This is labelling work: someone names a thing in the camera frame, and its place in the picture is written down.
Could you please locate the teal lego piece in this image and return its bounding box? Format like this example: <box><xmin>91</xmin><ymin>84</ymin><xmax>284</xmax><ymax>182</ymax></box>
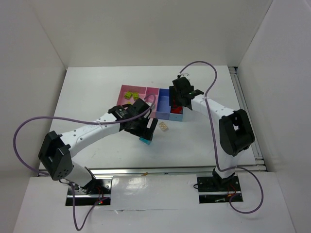
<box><xmin>139</xmin><ymin>137</ymin><xmax>152</xmax><ymax>145</ymax></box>

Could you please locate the red 2x4 lego brick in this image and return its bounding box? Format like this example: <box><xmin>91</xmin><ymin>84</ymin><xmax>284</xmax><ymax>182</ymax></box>
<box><xmin>171</xmin><ymin>106</ymin><xmax>183</xmax><ymax>114</ymax></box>

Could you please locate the white lego brick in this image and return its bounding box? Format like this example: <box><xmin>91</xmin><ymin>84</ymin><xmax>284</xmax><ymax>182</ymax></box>
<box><xmin>159</xmin><ymin>122</ymin><xmax>169</xmax><ymax>132</ymax></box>

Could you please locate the green lego brick front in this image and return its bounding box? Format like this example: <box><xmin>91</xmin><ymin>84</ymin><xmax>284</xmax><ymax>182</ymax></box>
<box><xmin>124</xmin><ymin>91</ymin><xmax>133</xmax><ymax>100</ymax></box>

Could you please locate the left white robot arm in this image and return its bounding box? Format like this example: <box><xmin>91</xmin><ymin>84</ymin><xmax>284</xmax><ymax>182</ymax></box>
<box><xmin>38</xmin><ymin>99</ymin><xmax>158</xmax><ymax>193</ymax></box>

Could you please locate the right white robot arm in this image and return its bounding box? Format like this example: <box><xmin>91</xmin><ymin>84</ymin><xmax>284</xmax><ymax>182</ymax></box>
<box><xmin>169</xmin><ymin>75</ymin><xmax>255</xmax><ymax>187</ymax></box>

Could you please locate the light blue container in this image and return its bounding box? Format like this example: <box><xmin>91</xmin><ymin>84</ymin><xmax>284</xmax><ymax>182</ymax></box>
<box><xmin>169</xmin><ymin>112</ymin><xmax>183</xmax><ymax>121</ymax></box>

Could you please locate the dark blue container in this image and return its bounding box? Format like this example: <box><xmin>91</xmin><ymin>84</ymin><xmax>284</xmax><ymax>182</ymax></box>
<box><xmin>155</xmin><ymin>88</ymin><xmax>171</xmax><ymax>120</ymax></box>

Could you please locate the small pink container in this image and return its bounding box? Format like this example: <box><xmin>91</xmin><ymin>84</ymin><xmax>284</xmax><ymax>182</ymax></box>
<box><xmin>145</xmin><ymin>87</ymin><xmax>159</xmax><ymax>118</ymax></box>

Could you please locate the large pink container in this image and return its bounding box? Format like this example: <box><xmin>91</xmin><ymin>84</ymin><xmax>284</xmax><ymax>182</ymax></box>
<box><xmin>116</xmin><ymin>84</ymin><xmax>149</xmax><ymax>117</ymax></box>

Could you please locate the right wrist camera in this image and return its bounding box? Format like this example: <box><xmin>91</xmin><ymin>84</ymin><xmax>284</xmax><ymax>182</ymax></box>
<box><xmin>180</xmin><ymin>73</ymin><xmax>190</xmax><ymax>79</ymax></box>

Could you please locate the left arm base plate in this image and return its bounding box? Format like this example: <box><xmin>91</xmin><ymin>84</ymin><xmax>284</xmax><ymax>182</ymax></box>
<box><xmin>59</xmin><ymin>177</ymin><xmax>112</xmax><ymax>206</ymax></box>

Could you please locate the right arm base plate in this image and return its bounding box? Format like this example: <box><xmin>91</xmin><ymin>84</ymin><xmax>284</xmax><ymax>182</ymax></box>
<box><xmin>193</xmin><ymin>176</ymin><xmax>243</xmax><ymax>204</ymax></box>

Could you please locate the aluminium rail right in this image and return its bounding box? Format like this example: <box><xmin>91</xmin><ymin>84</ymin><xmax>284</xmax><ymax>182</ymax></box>
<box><xmin>228</xmin><ymin>67</ymin><xmax>266</xmax><ymax>167</ymax></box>

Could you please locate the aluminium rail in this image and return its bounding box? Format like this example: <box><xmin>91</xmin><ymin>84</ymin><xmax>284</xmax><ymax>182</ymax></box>
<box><xmin>37</xmin><ymin>166</ymin><xmax>267</xmax><ymax>177</ymax></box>
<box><xmin>228</xmin><ymin>67</ymin><xmax>266</xmax><ymax>167</ymax></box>

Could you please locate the aluminium rail front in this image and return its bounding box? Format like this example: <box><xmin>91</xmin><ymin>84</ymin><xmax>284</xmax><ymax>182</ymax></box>
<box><xmin>37</xmin><ymin>166</ymin><xmax>267</xmax><ymax>177</ymax></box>

